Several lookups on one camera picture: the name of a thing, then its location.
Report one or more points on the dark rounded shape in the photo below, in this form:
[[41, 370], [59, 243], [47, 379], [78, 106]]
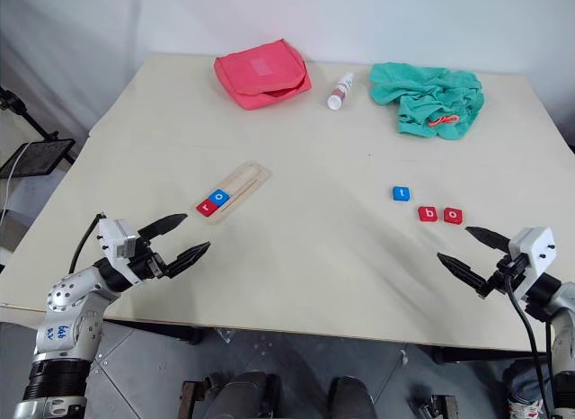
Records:
[[247, 396], [350, 398]]

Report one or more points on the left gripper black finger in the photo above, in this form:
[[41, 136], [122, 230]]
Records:
[[186, 257], [164, 223]]

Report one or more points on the black flat tablet panel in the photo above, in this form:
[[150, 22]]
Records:
[[38, 156]]

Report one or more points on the red letter tile o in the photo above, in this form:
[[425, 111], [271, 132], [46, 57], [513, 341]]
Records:
[[453, 215]]

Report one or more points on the blue letter tile t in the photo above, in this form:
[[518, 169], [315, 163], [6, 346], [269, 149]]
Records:
[[401, 193]]

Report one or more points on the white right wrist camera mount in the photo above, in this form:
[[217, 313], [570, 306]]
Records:
[[536, 248]]

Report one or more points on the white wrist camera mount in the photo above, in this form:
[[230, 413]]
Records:
[[536, 248], [112, 234]]

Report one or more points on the red fabric zipper pouch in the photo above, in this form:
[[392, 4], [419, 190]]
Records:
[[256, 73]]

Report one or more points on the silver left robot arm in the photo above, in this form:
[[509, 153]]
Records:
[[67, 297]]

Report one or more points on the blue letter tile o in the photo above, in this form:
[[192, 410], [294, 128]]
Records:
[[219, 197]]

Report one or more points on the black table frame bar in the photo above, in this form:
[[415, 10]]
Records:
[[476, 356], [170, 332]]

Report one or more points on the person's leg with shoe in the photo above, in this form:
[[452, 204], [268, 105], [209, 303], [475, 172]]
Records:
[[521, 387]]

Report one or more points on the wooden letter tray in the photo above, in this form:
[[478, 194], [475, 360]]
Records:
[[247, 178]]

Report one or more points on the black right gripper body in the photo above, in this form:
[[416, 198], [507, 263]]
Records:
[[505, 273]]

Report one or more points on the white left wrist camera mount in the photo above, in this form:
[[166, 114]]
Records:
[[112, 234]]

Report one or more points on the black tripod stand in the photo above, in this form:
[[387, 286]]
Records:
[[27, 115]]

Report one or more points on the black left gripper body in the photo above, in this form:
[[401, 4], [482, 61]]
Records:
[[146, 261]]

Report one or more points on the red letter tile r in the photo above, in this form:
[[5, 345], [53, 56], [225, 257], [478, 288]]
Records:
[[206, 209]]

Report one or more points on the crumpled green cloth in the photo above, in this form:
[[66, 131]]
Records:
[[418, 86]]

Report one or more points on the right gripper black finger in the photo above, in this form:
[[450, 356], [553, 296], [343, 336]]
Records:
[[462, 270], [489, 239]]

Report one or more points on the white tube bottle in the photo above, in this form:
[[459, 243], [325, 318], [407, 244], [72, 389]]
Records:
[[340, 91]]

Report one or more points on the black metal bracket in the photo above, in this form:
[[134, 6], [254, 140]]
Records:
[[438, 407], [191, 398]]

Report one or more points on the red letter tile b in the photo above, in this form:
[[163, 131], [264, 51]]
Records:
[[427, 214]]

